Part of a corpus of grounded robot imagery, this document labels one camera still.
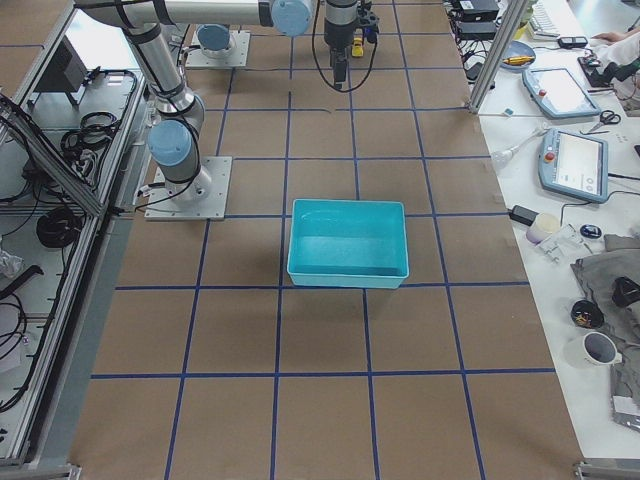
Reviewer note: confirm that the yellow beetle toy car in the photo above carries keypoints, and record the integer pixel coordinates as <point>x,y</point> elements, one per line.
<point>357,47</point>

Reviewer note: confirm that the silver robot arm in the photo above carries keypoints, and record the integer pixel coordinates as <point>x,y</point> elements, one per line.
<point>174,141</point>
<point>215,37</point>

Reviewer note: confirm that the blue plate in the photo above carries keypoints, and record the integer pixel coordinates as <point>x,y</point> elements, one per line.
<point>517,48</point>

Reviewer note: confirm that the yellow toy on plate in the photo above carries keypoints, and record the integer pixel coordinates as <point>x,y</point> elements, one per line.
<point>518,60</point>

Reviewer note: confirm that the teal plastic bin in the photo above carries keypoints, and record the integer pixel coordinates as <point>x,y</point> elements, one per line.
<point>348,244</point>

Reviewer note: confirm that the far teach pendant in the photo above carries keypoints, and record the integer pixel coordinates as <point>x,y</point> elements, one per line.
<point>558,94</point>

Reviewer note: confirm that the teach pendant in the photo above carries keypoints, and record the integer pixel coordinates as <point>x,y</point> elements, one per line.
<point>558,94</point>
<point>574,165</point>

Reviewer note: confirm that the black power adapter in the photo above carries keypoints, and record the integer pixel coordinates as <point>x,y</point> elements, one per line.
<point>522,215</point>

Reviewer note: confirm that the near teach pendant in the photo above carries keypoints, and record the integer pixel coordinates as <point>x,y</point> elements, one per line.
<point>574,165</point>

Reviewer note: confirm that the scissors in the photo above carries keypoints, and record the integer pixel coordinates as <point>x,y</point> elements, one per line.
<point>606,117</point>

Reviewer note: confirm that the white purple cup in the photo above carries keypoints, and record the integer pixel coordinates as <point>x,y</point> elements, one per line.
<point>543,226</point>

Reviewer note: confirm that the grey cloth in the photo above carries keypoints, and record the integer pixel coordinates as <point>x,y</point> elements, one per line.
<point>611,281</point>

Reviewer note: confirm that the small black bowl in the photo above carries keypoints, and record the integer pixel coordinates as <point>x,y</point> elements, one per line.
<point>586,314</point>

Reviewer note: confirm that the white mug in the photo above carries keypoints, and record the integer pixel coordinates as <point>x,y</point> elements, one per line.
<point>592,349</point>

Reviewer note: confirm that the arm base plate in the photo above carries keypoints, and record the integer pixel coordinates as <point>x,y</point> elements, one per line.
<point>234,56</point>
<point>205,198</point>

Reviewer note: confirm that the aluminium frame post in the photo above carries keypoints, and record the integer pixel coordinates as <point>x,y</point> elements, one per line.
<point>505,33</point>

